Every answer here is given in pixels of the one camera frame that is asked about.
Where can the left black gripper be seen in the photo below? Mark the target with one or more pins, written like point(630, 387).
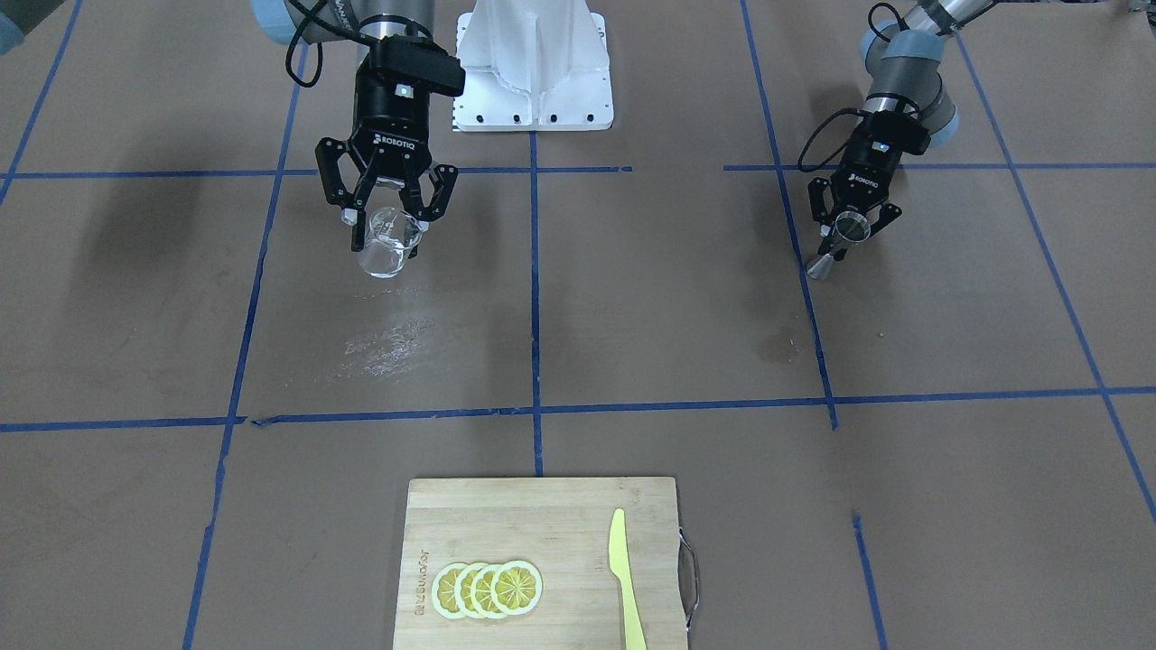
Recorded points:
point(859, 181)

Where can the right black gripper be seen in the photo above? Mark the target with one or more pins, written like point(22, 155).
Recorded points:
point(382, 126)

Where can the steel jigger measuring cup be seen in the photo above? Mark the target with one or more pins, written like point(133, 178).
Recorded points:
point(848, 229)

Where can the clear glass shaker cup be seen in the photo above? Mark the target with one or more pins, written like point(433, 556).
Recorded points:
point(391, 239)

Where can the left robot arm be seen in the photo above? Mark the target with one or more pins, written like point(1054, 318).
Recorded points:
point(907, 110)

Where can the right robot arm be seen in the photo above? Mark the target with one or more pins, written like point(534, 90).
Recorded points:
point(293, 23)

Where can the bamboo cutting board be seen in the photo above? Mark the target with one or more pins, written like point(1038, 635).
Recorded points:
point(561, 525)

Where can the yellow plastic knife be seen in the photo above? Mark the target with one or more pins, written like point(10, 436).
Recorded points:
point(619, 556)

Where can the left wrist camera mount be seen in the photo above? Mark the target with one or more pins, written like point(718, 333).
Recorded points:
point(903, 133)

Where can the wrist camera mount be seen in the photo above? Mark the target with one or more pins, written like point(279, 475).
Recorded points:
point(903, 133)
point(416, 62)

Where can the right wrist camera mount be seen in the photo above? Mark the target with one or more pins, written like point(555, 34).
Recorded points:
point(416, 62)

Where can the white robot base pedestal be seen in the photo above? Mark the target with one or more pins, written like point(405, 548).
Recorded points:
point(540, 66)

